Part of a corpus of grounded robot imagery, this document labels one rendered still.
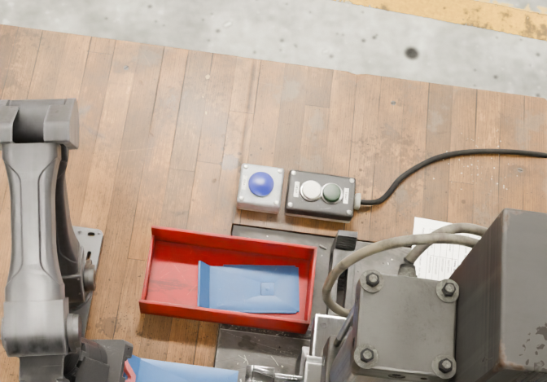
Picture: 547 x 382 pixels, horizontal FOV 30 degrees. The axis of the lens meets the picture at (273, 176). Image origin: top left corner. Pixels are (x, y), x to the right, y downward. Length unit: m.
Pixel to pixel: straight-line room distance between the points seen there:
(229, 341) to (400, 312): 0.64
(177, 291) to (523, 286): 0.82
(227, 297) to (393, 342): 0.65
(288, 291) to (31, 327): 0.50
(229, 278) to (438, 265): 0.33
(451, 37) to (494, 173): 1.22
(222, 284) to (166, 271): 0.09
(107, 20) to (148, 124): 1.18
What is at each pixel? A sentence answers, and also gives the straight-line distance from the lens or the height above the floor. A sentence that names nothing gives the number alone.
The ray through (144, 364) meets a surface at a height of 0.99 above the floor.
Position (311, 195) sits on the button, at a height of 0.94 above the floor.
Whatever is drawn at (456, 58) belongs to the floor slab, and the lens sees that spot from 2.84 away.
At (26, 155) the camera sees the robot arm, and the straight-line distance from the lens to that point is 1.18.
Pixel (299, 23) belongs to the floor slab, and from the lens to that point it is 2.82.
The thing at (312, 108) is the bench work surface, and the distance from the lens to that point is 1.68.
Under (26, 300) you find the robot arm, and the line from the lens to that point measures 1.18.
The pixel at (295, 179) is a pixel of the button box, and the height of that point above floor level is 0.93.
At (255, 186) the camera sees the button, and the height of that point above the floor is 0.94.
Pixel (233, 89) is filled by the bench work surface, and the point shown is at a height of 0.90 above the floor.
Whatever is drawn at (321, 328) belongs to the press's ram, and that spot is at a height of 1.14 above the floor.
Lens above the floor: 2.38
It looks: 66 degrees down
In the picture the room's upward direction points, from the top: 11 degrees clockwise
